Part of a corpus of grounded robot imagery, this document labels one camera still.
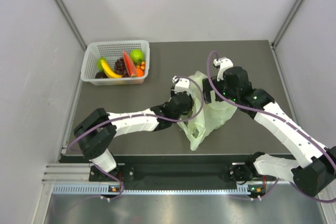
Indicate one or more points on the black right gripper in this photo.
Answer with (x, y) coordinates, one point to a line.
(207, 92)

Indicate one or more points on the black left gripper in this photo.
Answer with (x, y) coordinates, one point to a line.
(189, 106)

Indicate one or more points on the light green plastic bag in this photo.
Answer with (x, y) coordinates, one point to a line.
(212, 116)

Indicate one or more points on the orange fruit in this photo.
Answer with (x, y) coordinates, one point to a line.
(139, 72)

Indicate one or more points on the red watermelon slice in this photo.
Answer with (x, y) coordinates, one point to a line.
(131, 68)

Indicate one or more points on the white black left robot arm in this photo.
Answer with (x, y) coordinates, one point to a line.
(96, 132)

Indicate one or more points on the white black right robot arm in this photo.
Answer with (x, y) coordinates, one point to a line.
(313, 165)

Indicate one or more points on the small orange berry cluster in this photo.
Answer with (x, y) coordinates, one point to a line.
(141, 65)

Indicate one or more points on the green apple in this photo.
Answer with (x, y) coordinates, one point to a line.
(137, 56)

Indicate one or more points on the dark purple grape bunch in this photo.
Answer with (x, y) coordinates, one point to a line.
(120, 68)

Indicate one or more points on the yellow banana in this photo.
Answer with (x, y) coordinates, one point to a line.
(110, 73)

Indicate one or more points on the dark purple plum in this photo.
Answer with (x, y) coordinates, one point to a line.
(101, 75)

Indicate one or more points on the white perforated plastic basket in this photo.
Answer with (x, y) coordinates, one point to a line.
(112, 52)

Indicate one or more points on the light green starfruit slice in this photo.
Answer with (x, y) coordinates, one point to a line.
(101, 62)

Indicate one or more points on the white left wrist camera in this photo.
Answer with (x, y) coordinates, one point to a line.
(181, 85)

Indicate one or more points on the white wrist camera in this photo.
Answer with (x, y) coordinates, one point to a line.
(222, 64)
(181, 85)

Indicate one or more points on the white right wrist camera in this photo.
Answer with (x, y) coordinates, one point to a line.
(222, 64)

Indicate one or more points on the grey slotted cable duct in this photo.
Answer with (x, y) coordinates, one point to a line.
(105, 189)

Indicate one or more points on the aluminium frame rail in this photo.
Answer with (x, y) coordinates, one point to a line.
(66, 173)

